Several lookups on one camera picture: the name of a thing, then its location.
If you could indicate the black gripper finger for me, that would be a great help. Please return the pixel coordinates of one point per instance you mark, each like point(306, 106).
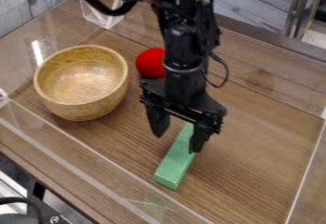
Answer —
point(199, 137)
point(159, 120)

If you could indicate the black table clamp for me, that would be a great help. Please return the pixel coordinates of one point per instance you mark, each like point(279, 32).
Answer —
point(47, 215)

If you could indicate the red plush strawberry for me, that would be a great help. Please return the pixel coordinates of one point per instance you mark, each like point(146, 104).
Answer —
point(148, 63)

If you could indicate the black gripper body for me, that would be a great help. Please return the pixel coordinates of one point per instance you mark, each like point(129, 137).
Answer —
point(180, 95)

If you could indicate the clear acrylic corner bracket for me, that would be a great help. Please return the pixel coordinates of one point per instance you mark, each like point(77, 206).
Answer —
point(96, 17)

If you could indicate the metal table leg background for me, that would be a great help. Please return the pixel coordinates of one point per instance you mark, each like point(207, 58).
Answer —
point(299, 18)

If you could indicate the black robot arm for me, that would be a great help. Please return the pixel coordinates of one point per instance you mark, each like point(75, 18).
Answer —
point(188, 30)

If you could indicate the green rectangular block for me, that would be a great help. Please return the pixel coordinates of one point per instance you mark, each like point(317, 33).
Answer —
point(176, 160)

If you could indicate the wooden brown bowl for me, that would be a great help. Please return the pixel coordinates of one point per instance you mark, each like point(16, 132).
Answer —
point(80, 82)

